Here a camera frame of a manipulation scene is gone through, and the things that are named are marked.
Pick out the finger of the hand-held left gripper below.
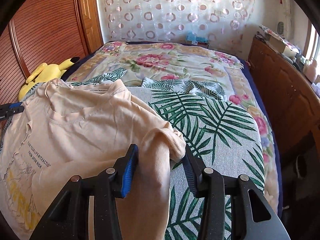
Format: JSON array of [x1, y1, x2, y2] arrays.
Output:
[[0, 102, 25, 114]]

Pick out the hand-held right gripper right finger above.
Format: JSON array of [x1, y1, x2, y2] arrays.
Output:
[[182, 147, 292, 240]]

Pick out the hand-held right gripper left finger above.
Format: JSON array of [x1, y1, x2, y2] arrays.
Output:
[[29, 144, 139, 240]]

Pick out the beige printed t-shirt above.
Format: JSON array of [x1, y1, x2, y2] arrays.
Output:
[[0, 79, 187, 240]]

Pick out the yellow plush toy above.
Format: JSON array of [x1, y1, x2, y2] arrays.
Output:
[[19, 57, 80, 100]]

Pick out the white leaf-print cloth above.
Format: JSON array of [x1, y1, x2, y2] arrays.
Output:
[[70, 67, 230, 103]]

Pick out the wooden slatted wardrobe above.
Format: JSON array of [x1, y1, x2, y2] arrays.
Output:
[[0, 0, 104, 105]]

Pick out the dark round object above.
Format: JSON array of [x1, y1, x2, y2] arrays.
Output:
[[282, 142, 320, 205]]

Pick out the floral bedsheet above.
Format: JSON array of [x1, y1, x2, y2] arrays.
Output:
[[64, 41, 279, 210]]

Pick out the wooden cabinet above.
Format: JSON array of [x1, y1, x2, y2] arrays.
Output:
[[247, 35, 320, 160]]

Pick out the blue box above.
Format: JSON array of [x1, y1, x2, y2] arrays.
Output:
[[185, 31, 209, 46]]

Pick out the cardboard box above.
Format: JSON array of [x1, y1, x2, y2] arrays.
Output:
[[265, 34, 300, 58]]

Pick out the floral patterned box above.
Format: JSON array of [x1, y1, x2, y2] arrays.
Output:
[[257, 25, 283, 40]]

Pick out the sheer circle-pattern curtain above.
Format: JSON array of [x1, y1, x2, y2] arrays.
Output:
[[99, 0, 255, 53]]

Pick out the window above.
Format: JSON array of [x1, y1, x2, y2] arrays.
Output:
[[304, 22, 320, 63]]

